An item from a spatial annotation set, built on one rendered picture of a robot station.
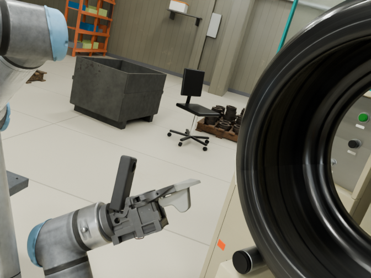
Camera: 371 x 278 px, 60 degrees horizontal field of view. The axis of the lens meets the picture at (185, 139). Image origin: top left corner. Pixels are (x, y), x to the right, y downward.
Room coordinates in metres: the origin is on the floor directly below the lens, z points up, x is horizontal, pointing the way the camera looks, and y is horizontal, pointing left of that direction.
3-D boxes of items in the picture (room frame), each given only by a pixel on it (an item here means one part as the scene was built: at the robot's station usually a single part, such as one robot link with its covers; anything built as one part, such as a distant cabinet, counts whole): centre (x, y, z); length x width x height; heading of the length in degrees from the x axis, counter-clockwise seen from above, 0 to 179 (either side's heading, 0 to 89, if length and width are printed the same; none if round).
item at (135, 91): (4.34, 1.05, 0.36); 1.05 x 0.87 x 0.72; 163
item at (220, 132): (5.23, -0.60, 0.21); 1.17 x 0.81 x 0.42; 170
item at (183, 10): (10.51, 1.27, 2.10); 0.51 x 0.42 x 0.29; 81
